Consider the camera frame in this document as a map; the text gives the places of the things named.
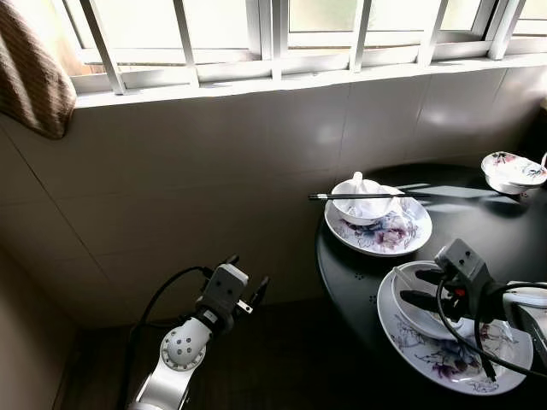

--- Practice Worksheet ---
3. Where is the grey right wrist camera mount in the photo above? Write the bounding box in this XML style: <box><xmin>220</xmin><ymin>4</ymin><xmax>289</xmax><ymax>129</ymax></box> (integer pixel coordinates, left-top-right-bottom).
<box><xmin>434</xmin><ymin>238</ymin><xmax>492</xmax><ymax>296</ymax></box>

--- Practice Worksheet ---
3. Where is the small floral bowl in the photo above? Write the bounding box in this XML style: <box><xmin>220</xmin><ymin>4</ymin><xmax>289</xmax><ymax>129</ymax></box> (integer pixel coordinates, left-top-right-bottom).
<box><xmin>481</xmin><ymin>151</ymin><xmax>547</xmax><ymax>195</ymax></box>

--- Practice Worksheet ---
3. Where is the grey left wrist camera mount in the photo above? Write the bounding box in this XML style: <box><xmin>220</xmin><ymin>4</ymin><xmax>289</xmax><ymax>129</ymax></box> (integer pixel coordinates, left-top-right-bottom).
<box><xmin>203</xmin><ymin>263</ymin><xmax>250</xmax><ymax>319</ymax></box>

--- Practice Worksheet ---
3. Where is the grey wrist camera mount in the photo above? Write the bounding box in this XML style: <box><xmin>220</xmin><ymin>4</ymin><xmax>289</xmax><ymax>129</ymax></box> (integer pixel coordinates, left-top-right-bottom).
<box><xmin>203</xmin><ymin>263</ymin><xmax>250</xmax><ymax>319</ymax></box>
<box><xmin>434</xmin><ymin>238</ymin><xmax>492</xmax><ymax>296</ymax></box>

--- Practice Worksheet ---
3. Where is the white barred window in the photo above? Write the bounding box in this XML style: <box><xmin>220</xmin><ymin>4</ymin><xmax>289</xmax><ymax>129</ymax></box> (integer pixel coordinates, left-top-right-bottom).
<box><xmin>51</xmin><ymin>0</ymin><xmax>547</xmax><ymax>108</ymax></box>

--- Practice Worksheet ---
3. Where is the floral white plate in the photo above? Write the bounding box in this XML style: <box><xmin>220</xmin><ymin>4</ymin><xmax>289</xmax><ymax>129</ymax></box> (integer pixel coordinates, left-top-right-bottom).
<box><xmin>325</xmin><ymin>185</ymin><xmax>433</xmax><ymax>258</ymax></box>
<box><xmin>377</xmin><ymin>261</ymin><xmax>535</xmax><ymax>396</ymax></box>

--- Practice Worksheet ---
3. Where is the black round table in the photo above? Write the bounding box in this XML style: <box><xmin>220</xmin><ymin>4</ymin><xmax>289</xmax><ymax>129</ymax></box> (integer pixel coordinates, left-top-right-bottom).
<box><xmin>316</xmin><ymin>162</ymin><xmax>547</xmax><ymax>402</ymax></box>

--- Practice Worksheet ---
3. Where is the black chopsticks pair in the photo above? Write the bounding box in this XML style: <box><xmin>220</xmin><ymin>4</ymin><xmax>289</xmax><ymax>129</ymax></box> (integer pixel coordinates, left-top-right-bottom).
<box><xmin>309</xmin><ymin>192</ymin><xmax>409</xmax><ymax>202</ymax></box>

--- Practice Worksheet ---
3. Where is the white ceramic bowl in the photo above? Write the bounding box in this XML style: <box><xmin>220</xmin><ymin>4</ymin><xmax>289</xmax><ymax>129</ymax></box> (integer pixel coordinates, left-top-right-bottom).
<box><xmin>391</xmin><ymin>265</ymin><xmax>479</xmax><ymax>341</ymax></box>
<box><xmin>332</xmin><ymin>175</ymin><xmax>403</xmax><ymax>226</ymax></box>

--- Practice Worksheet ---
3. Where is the brown woven curtain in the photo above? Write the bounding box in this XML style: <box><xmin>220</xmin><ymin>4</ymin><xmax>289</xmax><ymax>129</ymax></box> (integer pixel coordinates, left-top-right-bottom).
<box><xmin>0</xmin><ymin>0</ymin><xmax>78</xmax><ymax>140</ymax></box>

